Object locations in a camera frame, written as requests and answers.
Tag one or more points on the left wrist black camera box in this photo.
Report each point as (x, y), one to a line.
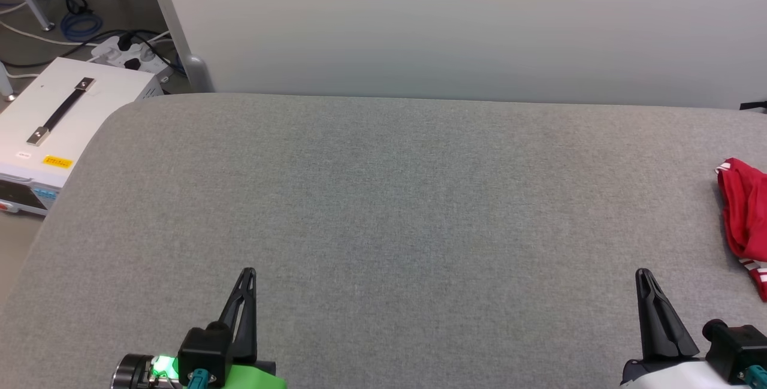
(204, 350)

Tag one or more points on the white equipment box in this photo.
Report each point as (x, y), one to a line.
(102, 95)

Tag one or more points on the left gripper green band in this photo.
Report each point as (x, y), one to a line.
(257, 380)

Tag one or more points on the yellow warning label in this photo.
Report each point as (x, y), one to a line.
(58, 162)

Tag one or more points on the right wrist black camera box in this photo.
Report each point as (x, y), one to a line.
(737, 347)

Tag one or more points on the red white basketball jersey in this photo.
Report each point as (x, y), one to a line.
(746, 209)

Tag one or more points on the white power strip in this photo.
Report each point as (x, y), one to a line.
(129, 54)

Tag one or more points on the white partition panel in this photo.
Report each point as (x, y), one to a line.
(449, 23)

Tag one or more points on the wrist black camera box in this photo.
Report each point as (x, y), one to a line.
(737, 347)
(204, 350)

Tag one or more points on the black tape strip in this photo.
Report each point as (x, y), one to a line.
(755, 106)

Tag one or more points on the grey metal panel foot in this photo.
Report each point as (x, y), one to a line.
(198, 74)

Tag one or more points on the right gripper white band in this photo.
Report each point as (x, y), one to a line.
(665, 377)

